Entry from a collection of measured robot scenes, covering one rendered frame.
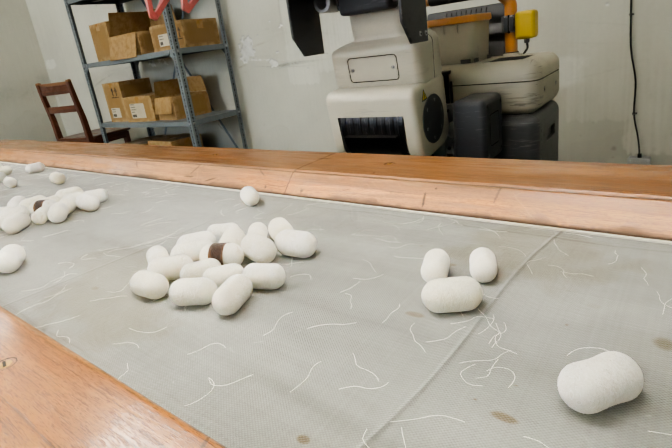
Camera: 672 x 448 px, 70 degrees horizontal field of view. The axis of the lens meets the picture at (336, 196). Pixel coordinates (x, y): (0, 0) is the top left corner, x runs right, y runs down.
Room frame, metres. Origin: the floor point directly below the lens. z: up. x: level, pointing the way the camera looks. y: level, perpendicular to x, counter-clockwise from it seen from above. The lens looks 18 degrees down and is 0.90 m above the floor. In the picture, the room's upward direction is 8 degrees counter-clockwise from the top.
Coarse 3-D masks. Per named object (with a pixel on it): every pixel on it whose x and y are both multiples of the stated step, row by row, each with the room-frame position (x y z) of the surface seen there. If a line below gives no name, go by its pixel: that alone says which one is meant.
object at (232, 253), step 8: (208, 248) 0.36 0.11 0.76; (224, 248) 0.36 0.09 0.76; (232, 248) 0.36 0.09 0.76; (240, 248) 0.36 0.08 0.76; (200, 256) 0.36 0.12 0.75; (224, 256) 0.35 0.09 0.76; (232, 256) 0.35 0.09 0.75; (240, 256) 0.36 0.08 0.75; (224, 264) 0.35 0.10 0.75; (240, 264) 0.36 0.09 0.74
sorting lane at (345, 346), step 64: (0, 192) 0.79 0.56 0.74; (128, 192) 0.67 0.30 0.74; (192, 192) 0.62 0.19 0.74; (64, 256) 0.44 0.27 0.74; (128, 256) 0.42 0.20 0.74; (320, 256) 0.36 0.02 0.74; (384, 256) 0.34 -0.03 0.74; (512, 256) 0.31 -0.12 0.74; (576, 256) 0.30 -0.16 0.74; (640, 256) 0.29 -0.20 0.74; (64, 320) 0.31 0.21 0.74; (128, 320) 0.30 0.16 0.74; (192, 320) 0.29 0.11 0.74; (256, 320) 0.27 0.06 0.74; (320, 320) 0.26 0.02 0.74; (384, 320) 0.25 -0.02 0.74; (448, 320) 0.24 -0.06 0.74; (512, 320) 0.24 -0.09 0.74; (576, 320) 0.23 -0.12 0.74; (640, 320) 0.22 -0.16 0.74; (128, 384) 0.23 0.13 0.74; (192, 384) 0.22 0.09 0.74; (256, 384) 0.21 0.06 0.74; (320, 384) 0.20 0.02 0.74; (384, 384) 0.20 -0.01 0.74; (448, 384) 0.19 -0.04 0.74; (512, 384) 0.19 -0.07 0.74
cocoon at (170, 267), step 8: (168, 256) 0.36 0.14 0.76; (176, 256) 0.35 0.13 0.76; (184, 256) 0.35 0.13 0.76; (152, 264) 0.35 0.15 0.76; (160, 264) 0.35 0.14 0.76; (168, 264) 0.35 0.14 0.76; (176, 264) 0.35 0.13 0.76; (184, 264) 0.35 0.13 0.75; (160, 272) 0.34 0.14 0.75; (168, 272) 0.34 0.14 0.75; (176, 272) 0.34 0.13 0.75; (168, 280) 0.35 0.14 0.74
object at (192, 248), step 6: (192, 240) 0.38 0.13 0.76; (198, 240) 0.38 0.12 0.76; (204, 240) 0.38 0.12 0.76; (174, 246) 0.38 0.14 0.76; (180, 246) 0.37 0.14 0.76; (186, 246) 0.37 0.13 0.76; (192, 246) 0.37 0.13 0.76; (198, 246) 0.37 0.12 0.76; (204, 246) 0.38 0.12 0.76; (174, 252) 0.37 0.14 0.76; (180, 252) 0.37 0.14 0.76; (186, 252) 0.37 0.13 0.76; (192, 252) 0.37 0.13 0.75; (198, 252) 0.37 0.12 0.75; (192, 258) 0.37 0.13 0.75; (198, 258) 0.37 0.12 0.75
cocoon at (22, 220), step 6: (12, 216) 0.54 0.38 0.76; (18, 216) 0.55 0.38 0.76; (24, 216) 0.55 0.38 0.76; (6, 222) 0.53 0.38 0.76; (12, 222) 0.54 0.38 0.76; (18, 222) 0.54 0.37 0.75; (24, 222) 0.55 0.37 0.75; (6, 228) 0.53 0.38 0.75; (12, 228) 0.53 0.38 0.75; (18, 228) 0.54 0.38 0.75
